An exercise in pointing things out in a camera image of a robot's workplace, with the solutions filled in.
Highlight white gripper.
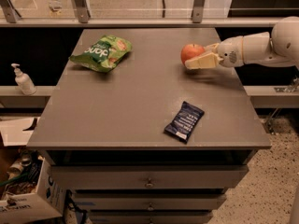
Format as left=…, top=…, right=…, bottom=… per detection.
left=185, top=36, right=244, bottom=70

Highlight red apple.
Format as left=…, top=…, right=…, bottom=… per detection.
left=180, top=44, right=205, bottom=63

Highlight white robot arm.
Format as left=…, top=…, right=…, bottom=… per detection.
left=184, top=16, right=299, bottom=70

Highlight dark blue rxbar wrapper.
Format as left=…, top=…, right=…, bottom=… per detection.
left=164, top=101, right=205, bottom=143

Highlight green chip bag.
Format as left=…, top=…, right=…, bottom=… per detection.
left=69, top=35, right=132, bottom=73

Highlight grey drawer cabinet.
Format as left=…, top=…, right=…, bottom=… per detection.
left=29, top=28, right=270, bottom=224

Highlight metal drawer knob top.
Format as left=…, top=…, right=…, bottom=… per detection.
left=145, top=178, right=154, bottom=189

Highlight metal drawer knob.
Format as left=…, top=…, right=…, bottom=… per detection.
left=145, top=178, right=154, bottom=189
left=147, top=203, right=155, bottom=211

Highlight metal drawer knob middle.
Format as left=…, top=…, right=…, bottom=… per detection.
left=147, top=203, right=155, bottom=211

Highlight white pump sanitizer bottle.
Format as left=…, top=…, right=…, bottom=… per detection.
left=11, top=63, right=36, bottom=95

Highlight white cardboard box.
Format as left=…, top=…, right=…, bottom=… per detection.
left=0, top=160, right=65, bottom=224

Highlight metal railing post right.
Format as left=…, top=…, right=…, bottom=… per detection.
left=192, top=0, right=205, bottom=23

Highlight metal railing post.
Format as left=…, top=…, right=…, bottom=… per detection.
left=192, top=0, right=205, bottom=23
left=72, top=0, right=91, bottom=23
left=0, top=0, right=21, bottom=23

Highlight metal railing post far left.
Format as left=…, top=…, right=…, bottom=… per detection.
left=0, top=0, right=21, bottom=23

